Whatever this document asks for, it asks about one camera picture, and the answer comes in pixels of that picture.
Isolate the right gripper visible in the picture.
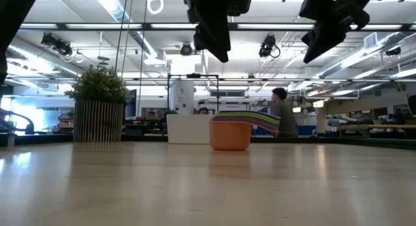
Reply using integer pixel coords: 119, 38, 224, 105
298, 0, 387, 64

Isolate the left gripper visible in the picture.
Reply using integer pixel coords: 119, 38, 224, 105
182, 0, 254, 64

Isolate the small purple measuring cup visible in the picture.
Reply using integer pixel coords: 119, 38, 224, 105
214, 110, 280, 125

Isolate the blue plastic measuring cup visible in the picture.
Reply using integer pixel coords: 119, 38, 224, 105
213, 112, 280, 127

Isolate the green plastic measuring cup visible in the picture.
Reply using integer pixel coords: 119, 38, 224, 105
211, 113, 281, 129

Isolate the yellow plastic measuring cup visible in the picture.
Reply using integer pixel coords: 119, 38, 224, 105
210, 115, 281, 131

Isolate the orange plastic measuring cup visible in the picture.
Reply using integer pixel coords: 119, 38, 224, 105
209, 117, 281, 151

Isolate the white plastic basket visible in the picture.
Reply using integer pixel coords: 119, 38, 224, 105
166, 114, 215, 144

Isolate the white cylindrical tank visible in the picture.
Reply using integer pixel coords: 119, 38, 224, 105
170, 79, 195, 115

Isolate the wooden workbench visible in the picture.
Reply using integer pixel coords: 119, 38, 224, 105
326, 114, 416, 139

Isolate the black led light bar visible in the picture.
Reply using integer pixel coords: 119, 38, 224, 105
19, 21, 416, 32

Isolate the green plant in striped pot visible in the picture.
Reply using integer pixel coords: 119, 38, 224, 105
64, 65, 129, 143

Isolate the black metal rack frame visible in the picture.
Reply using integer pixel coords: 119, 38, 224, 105
167, 73, 220, 115

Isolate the white hanging ring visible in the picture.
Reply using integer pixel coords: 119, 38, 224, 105
146, 0, 165, 15

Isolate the thin hanging cable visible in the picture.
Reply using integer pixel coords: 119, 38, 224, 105
121, 0, 135, 79
137, 0, 150, 116
114, 0, 129, 74

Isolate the black aluminium table frame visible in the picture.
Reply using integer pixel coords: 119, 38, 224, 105
0, 133, 416, 151

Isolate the black curved hose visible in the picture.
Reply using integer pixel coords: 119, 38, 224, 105
0, 108, 35, 135

